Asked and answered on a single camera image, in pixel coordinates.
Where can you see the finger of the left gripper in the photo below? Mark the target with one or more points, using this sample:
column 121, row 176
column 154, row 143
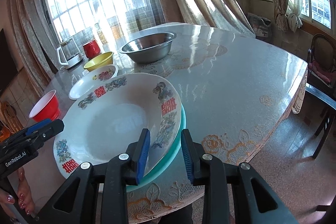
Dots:
column 45, row 130

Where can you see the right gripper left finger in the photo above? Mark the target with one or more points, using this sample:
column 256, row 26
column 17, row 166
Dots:
column 98, row 189

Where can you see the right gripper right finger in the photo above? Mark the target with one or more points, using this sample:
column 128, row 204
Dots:
column 254, row 200

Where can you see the large white decorated plate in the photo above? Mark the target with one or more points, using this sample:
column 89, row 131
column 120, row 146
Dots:
column 105, row 120

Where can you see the small white floral plate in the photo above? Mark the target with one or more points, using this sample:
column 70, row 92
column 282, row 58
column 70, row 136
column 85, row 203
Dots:
column 92, row 79

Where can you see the yellow bowl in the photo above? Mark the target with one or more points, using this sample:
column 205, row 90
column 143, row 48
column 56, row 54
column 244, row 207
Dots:
column 99, row 61

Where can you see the stainless steel bowl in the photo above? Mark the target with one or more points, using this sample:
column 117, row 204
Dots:
column 149, row 48

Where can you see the left hand painted nails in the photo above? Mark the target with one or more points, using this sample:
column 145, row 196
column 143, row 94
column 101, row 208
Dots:
column 25, row 200

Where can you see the red plastic bowl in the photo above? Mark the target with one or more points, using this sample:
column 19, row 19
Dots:
column 46, row 108

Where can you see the teal plate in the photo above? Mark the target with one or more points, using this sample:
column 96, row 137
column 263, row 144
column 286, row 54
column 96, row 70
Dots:
column 166, row 160

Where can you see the glass kettle white base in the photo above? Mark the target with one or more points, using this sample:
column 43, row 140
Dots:
column 68, row 54

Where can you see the red mug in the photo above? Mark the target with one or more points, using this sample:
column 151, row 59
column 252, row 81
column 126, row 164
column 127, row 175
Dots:
column 91, row 49

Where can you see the dark wooden chair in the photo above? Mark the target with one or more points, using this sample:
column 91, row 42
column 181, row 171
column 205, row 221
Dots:
column 321, row 63

